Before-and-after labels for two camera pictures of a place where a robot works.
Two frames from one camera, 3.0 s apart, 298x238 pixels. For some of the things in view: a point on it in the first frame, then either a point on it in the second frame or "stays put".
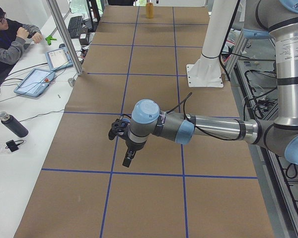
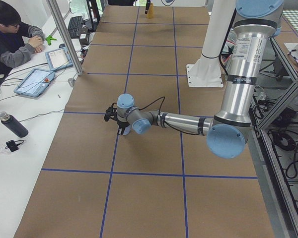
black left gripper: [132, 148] -> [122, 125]
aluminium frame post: [57, 16] stays put
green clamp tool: [49, 38] stays put
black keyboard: [74, 26] stays put
